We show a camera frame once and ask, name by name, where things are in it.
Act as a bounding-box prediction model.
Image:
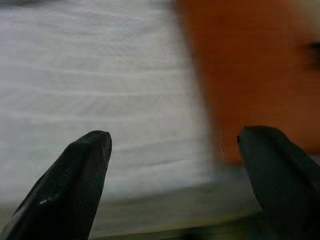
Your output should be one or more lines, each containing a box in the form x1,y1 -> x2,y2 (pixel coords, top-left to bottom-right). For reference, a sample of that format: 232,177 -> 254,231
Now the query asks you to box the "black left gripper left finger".
0,129 -> 113,240

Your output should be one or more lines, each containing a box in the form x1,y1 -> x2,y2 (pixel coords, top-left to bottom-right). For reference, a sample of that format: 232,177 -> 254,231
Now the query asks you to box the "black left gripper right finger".
236,125 -> 320,240

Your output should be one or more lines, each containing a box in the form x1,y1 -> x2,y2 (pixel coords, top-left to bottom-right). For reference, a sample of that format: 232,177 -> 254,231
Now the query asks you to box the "orange pillow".
174,0 -> 320,166

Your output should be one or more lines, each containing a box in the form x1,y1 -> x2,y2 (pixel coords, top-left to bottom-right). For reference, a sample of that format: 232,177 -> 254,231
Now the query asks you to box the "white quilted mattress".
0,0 -> 262,237

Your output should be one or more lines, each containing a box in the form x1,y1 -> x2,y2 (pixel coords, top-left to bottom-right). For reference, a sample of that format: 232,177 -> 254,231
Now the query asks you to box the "grey duvet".
0,0 -> 53,7

